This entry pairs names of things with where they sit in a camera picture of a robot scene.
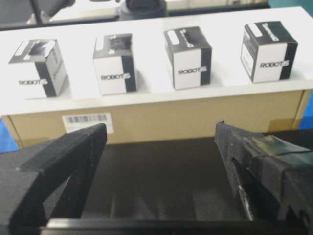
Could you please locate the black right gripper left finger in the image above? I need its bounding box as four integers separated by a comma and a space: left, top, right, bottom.
0, 124, 107, 227

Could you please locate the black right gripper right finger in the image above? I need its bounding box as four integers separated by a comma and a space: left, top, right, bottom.
215, 121, 313, 222

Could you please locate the black dynamixel box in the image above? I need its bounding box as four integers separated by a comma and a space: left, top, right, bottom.
8, 39, 67, 99
92, 33, 137, 95
164, 26, 212, 90
241, 21, 298, 83

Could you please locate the black base box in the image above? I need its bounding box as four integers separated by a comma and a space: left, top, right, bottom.
0, 131, 313, 221

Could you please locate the white base box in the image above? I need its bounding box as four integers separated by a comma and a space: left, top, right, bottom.
0, 7, 313, 147

